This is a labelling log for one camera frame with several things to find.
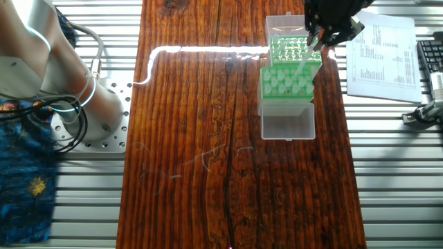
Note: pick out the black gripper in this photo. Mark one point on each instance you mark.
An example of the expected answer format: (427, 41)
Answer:
(328, 15)

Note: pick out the clear box with green rack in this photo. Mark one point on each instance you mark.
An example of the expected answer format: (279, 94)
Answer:
(284, 24)
(289, 122)

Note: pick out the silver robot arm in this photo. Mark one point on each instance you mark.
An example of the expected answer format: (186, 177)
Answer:
(41, 52)

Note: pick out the printed white paper sheet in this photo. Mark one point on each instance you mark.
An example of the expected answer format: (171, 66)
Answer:
(380, 90)

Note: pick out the black keyboard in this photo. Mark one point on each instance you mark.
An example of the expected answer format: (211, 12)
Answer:
(431, 55)

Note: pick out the brown wooden board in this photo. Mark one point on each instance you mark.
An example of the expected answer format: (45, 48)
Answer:
(207, 173)

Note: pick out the blue starry painted cloth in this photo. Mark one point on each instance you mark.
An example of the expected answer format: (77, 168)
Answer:
(24, 193)

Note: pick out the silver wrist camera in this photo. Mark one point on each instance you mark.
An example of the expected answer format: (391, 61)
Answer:
(357, 25)

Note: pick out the silver camera on stand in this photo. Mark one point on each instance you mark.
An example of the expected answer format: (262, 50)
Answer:
(436, 84)

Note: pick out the aluminium camera bracket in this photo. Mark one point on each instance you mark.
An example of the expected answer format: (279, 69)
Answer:
(432, 109)

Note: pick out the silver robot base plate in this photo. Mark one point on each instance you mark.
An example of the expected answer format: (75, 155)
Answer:
(121, 141)

